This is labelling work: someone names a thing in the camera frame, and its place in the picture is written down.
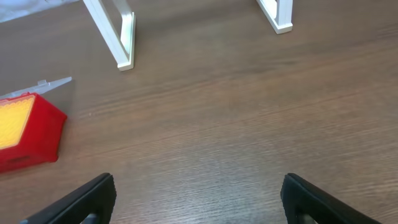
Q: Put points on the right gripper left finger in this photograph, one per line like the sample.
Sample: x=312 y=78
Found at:
x=84 y=202

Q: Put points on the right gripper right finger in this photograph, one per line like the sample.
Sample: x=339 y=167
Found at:
x=308 y=202

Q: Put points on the red and yellow tip box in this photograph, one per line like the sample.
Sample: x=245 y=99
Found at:
x=37 y=137

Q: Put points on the white and blue stand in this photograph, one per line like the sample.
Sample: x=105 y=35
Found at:
x=124 y=46

